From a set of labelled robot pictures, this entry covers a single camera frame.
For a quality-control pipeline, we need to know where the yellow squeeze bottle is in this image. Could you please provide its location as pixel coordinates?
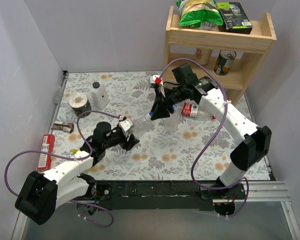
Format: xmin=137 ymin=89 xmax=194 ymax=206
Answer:
xmin=71 ymin=149 xmax=79 ymax=155

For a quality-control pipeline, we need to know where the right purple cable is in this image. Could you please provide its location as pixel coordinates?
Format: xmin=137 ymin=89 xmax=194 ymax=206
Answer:
xmin=159 ymin=58 xmax=250 ymax=218

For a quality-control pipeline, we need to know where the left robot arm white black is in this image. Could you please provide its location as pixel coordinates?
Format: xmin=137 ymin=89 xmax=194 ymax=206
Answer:
xmin=14 ymin=118 xmax=139 ymax=225

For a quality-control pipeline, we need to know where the black green box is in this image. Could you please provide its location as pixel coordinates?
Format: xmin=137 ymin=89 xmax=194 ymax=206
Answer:
xmin=216 ymin=2 xmax=253 ymax=35

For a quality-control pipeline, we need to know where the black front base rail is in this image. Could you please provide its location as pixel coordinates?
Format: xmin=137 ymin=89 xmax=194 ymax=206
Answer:
xmin=67 ymin=179 xmax=248 ymax=212

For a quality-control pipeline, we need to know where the floral table mat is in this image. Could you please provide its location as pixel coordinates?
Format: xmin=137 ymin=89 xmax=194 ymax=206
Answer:
xmin=49 ymin=70 xmax=270 ymax=181

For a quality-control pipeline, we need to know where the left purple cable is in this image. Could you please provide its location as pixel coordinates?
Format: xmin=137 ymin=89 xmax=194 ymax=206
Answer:
xmin=4 ymin=109 xmax=123 ymax=228

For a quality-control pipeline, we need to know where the purple cable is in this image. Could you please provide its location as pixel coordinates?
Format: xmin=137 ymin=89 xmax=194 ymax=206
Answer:
xmin=4 ymin=109 xmax=123 ymax=228
xmin=159 ymin=58 xmax=250 ymax=218

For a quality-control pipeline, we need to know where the tin can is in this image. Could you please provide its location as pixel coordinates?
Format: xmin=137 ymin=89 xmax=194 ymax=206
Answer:
xmin=214 ymin=50 xmax=237 ymax=76

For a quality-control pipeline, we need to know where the white square bottle black cap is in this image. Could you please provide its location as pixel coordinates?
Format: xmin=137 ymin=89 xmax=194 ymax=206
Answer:
xmin=90 ymin=81 xmax=110 ymax=110

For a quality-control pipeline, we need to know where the beige paper cup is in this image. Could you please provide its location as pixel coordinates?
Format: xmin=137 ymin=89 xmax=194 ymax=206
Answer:
xmin=195 ymin=48 xmax=213 ymax=66

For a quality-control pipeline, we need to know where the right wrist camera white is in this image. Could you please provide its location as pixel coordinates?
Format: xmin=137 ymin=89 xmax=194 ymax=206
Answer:
xmin=148 ymin=75 xmax=166 ymax=97

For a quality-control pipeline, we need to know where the green snack bag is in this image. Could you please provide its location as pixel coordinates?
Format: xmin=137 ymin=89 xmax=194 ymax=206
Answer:
xmin=175 ymin=0 xmax=224 ymax=28

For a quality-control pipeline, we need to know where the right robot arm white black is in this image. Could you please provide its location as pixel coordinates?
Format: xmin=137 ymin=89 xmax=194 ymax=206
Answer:
xmin=149 ymin=63 xmax=272 ymax=199

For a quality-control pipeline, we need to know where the red flat box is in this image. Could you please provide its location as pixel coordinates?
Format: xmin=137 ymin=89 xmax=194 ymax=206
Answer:
xmin=37 ymin=134 xmax=55 ymax=171

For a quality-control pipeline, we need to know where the dark patterned jar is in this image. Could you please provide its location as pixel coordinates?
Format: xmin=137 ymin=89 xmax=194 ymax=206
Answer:
xmin=69 ymin=92 xmax=92 ymax=117

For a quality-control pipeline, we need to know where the wooden shelf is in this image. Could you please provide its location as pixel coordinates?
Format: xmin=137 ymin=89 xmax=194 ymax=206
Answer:
xmin=163 ymin=6 xmax=277 ymax=104

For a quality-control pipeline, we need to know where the red-label clear bottle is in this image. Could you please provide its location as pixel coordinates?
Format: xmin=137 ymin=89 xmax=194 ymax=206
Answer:
xmin=181 ymin=102 xmax=212 ymax=121

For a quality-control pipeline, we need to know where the brown snack bar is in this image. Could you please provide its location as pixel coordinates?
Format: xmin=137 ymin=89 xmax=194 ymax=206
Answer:
xmin=51 ymin=122 xmax=74 ymax=133

